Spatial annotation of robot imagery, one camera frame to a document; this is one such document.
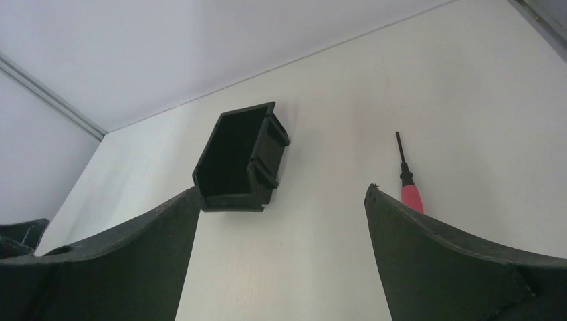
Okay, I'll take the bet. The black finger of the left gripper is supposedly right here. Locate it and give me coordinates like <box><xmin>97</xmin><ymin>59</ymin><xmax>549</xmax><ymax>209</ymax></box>
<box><xmin>1</xmin><ymin>219</ymin><xmax>49</xmax><ymax>259</ymax></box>

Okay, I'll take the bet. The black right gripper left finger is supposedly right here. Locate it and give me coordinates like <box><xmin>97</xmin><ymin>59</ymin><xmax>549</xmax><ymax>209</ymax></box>
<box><xmin>1</xmin><ymin>187</ymin><xmax>201</xmax><ymax>320</ymax></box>

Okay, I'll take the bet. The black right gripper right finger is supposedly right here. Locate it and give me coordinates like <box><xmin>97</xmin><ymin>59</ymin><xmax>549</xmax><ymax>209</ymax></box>
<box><xmin>364</xmin><ymin>185</ymin><xmax>566</xmax><ymax>320</ymax></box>

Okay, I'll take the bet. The red handled screwdriver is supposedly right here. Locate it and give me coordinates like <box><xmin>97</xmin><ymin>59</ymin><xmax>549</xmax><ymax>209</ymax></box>
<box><xmin>396</xmin><ymin>132</ymin><xmax>425</xmax><ymax>214</ymax></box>

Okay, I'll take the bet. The black plastic storage bin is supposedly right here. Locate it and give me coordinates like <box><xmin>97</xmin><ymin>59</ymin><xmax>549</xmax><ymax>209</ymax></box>
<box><xmin>192</xmin><ymin>102</ymin><xmax>290</xmax><ymax>212</ymax></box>

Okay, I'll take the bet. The aluminium corner frame post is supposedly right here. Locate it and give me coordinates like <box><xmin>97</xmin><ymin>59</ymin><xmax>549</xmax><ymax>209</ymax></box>
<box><xmin>1</xmin><ymin>52</ymin><xmax>108</xmax><ymax>142</ymax></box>

